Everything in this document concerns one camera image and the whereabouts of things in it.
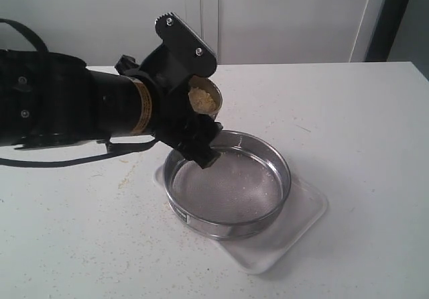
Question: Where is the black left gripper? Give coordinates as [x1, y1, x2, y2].
[115, 12, 222, 169]

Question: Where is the grain mixture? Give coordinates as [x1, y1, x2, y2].
[188, 87, 216, 114]

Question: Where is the stainless steel cup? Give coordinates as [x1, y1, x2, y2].
[188, 76, 223, 119]

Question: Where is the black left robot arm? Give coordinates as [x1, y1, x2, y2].
[1, 13, 223, 168]

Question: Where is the round steel mesh sieve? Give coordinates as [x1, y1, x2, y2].
[156, 131, 292, 241]

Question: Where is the white cabinet with doors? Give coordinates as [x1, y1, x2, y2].
[1, 0, 383, 66]

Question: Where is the white plastic tray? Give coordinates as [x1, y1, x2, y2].
[154, 163, 328, 276]

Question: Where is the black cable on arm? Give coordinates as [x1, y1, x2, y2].
[0, 17, 158, 169]

